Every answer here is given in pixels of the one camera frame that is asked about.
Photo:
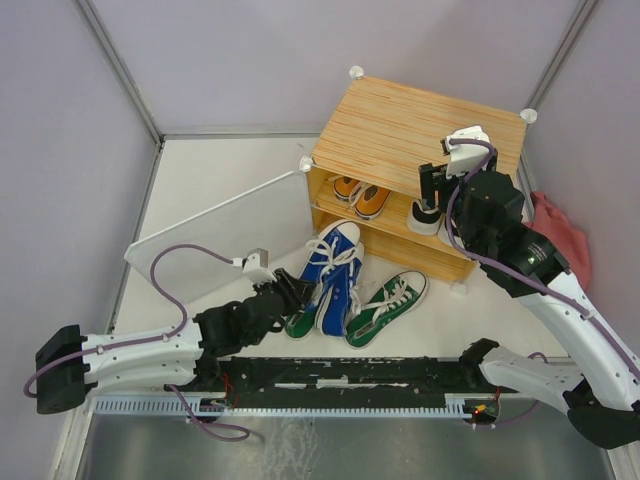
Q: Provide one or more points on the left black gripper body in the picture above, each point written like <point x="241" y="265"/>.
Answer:
<point x="254" y="337"/>

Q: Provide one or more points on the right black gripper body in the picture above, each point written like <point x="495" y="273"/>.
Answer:
<point x="466" y="228"/>

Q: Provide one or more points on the green sneaker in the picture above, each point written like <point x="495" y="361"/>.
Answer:
<point x="299" y="325"/>
<point x="398" y="296"/>

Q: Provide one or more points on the blue sneaker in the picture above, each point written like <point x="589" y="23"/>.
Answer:
<point x="339" y="298"/>
<point x="334" y="247"/>

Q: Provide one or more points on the black sneaker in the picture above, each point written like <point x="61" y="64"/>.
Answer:
<point x="423" y="222"/>
<point x="445" y="234"/>

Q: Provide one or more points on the wooden shoe cabinet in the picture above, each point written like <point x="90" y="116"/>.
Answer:
<point x="381" y="133"/>

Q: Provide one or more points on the white cabinet door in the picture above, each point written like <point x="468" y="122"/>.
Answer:
<point x="274" y="216"/>

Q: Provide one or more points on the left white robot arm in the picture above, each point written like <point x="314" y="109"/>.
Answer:
<point x="71" y="366"/>

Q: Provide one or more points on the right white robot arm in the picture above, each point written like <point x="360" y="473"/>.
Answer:
<point x="601" y="398"/>

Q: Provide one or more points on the pink cloth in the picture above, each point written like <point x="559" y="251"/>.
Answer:
<point x="572" y="242"/>

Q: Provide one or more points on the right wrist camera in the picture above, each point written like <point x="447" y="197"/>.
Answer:
<point x="466" y="148"/>

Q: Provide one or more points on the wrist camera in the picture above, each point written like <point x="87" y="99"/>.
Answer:
<point x="255" y="267"/>
<point x="466" y="148"/>

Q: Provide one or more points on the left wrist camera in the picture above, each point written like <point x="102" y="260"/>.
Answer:
<point x="255" y="267"/>

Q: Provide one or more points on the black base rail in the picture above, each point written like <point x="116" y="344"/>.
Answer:
<point x="338" y="382"/>

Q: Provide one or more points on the light blue cable duct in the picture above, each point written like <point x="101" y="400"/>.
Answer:
<point x="171" y="405"/>

